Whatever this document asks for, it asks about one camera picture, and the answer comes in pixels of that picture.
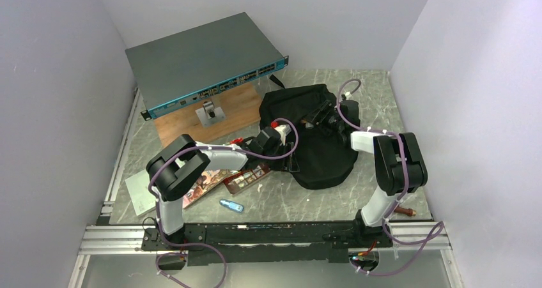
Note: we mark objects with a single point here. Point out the grey network switch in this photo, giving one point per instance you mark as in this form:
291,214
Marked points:
184,68

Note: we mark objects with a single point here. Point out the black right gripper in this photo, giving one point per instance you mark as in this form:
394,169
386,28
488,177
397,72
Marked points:
326,108

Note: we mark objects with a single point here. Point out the copper brass tap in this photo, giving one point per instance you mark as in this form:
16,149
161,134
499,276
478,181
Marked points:
405,211

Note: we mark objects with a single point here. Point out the dark red book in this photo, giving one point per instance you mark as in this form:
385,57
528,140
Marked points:
244,179

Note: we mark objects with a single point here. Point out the metal switch stand bracket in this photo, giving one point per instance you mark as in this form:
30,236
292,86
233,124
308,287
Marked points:
210,113

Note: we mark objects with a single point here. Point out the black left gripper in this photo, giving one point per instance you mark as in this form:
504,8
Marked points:
289,164

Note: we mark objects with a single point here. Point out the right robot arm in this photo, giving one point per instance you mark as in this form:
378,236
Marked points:
399,165

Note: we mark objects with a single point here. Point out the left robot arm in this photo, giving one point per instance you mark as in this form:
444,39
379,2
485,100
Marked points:
175,170

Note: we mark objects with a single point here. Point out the red snack packet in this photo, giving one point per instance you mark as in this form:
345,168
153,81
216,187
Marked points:
238,141

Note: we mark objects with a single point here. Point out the grey notebook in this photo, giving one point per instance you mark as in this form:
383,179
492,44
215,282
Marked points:
142,200

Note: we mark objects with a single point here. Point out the wooden base board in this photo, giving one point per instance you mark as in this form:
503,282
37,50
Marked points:
240,105

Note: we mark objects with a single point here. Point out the black student backpack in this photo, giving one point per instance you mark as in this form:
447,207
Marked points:
323,164

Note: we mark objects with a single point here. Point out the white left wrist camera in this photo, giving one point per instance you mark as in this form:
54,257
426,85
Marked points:
283,130

